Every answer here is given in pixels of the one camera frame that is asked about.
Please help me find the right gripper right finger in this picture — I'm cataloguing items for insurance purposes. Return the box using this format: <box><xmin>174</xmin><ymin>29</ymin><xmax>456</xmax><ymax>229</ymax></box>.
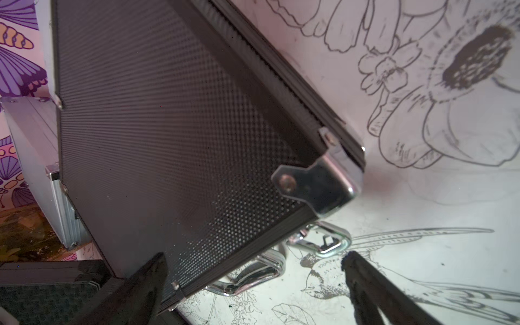
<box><xmin>341</xmin><ymin>251</ymin><xmax>439</xmax><ymax>324</ymax></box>

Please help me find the small silver poker case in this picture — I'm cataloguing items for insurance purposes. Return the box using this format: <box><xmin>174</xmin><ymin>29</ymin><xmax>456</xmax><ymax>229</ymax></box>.
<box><xmin>1</xmin><ymin>97</ymin><xmax>91</xmax><ymax>250</ymax></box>

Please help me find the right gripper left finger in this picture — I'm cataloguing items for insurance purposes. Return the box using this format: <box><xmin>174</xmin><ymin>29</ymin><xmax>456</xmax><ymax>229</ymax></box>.
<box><xmin>69</xmin><ymin>253</ymin><xmax>168</xmax><ymax>324</ymax></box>

